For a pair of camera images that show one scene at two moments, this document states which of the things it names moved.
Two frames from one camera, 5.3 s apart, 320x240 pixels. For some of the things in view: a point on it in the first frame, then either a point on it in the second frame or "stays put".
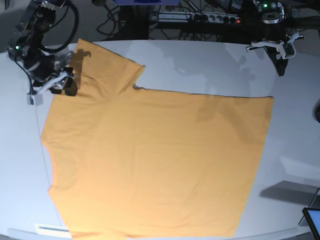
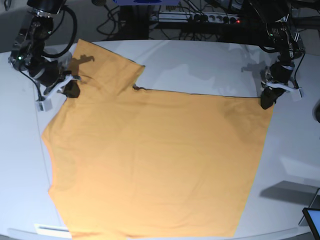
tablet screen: [312, 215] stays put
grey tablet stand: [315, 204] stays put
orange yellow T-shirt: [127, 163] stays put
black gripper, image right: [276, 32] → [281, 72]
